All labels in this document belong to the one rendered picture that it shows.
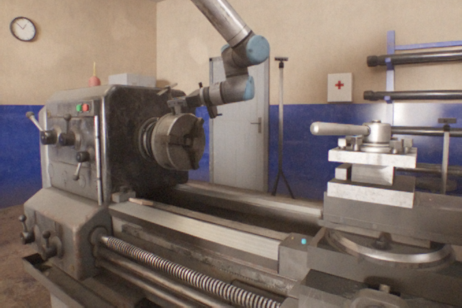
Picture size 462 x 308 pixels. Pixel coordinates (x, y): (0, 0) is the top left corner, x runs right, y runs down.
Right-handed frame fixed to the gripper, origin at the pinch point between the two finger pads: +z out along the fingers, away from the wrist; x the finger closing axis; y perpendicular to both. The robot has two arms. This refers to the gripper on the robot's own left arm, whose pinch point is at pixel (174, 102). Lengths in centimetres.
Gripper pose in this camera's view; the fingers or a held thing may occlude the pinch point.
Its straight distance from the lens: 120.4
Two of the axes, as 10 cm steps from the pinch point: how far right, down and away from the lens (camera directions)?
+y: -2.2, -9.2, -3.3
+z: -9.5, 1.3, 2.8
